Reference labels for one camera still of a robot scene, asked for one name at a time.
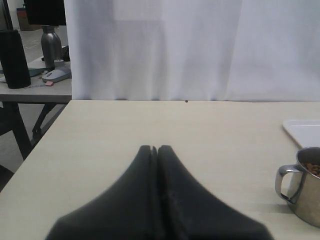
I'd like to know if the grey side desk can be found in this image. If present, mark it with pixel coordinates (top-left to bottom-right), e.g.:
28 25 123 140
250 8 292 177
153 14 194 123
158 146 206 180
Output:
0 75 72 159

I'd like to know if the black monitor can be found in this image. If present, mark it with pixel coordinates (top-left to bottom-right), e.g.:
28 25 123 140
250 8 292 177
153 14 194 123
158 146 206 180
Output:
24 0 67 26

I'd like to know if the grey computer mouse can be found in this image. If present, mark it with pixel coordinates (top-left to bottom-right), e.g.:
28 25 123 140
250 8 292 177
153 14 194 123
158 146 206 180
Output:
42 66 72 84

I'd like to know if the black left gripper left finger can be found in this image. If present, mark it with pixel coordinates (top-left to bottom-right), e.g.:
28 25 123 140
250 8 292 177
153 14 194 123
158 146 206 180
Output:
46 145 157 240

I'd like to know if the white plastic tray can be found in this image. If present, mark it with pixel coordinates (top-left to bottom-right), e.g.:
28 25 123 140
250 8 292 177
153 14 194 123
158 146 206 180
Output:
282 119 320 148

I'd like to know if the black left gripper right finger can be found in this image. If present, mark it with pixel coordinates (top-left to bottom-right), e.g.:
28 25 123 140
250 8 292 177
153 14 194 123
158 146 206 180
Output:
157 145 273 240

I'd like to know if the white curtain backdrop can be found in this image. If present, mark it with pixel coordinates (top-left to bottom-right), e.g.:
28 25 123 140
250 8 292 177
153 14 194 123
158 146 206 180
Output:
64 0 320 102

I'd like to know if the black cylindrical speaker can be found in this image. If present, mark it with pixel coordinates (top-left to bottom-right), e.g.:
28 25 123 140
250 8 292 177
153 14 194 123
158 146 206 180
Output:
0 30 31 89

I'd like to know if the silver metal bottle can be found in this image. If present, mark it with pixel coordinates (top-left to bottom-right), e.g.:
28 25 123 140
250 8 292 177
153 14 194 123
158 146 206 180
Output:
40 25 63 69

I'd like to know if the steel mug with kibble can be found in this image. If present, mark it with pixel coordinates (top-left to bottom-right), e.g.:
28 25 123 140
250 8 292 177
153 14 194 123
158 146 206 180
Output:
274 147 320 227

